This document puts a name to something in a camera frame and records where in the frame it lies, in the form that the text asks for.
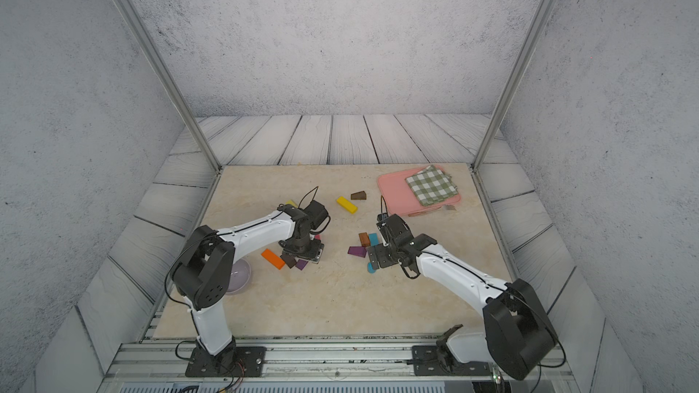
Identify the pink plastic tray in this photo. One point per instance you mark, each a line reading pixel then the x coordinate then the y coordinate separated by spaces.
pixel 400 200

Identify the lilac ceramic bowl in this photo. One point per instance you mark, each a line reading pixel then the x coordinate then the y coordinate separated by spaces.
pixel 239 278

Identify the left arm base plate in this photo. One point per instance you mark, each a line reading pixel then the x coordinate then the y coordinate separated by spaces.
pixel 224 361

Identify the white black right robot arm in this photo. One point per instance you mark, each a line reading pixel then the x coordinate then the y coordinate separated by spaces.
pixel 517 334

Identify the orange rectangular block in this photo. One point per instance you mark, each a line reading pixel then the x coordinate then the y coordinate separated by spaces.
pixel 273 259

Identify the dark brown triangular block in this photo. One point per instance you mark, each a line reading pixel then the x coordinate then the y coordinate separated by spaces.
pixel 360 195

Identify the teal rectangular block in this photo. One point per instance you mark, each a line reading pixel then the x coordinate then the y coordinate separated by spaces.
pixel 374 239

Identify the yellow rectangular block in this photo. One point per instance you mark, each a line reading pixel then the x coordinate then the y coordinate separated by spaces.
pixel 347 205

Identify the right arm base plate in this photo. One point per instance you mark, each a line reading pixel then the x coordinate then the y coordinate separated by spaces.
pixel 432 361

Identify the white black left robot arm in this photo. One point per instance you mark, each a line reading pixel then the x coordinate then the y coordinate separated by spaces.
pixel 202 271

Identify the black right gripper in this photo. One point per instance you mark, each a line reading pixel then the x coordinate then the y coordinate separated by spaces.
pixel 382 260

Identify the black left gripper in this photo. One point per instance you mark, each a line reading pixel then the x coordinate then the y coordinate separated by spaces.
pixel 314 256

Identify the purple rectangular block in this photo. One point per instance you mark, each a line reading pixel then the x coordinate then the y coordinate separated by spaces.
pixel 301 264

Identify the reddish brown wooden wedge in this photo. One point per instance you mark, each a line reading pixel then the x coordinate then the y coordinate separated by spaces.
pixel 364 239

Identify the dark brown rectangular block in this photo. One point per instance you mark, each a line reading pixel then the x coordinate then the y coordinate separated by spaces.
pixel 289 260

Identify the green white checkered cloth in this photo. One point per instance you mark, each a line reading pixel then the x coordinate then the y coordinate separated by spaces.
pixel 432 186

